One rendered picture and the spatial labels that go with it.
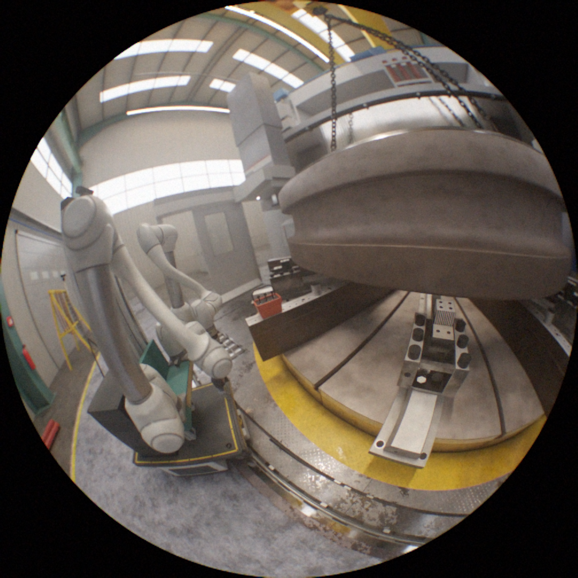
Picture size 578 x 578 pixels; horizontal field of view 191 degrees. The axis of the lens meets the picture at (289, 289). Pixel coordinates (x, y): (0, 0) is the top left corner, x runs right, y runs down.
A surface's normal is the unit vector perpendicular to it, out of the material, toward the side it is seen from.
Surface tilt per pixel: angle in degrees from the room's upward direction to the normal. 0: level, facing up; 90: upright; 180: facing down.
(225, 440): 0
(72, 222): 84
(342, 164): 90
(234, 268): 90
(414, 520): 0
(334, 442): 0
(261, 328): 90
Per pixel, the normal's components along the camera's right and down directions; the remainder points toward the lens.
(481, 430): -0.22, -0.91
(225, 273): 0.71, 0.10
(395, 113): -0.67, 0.40
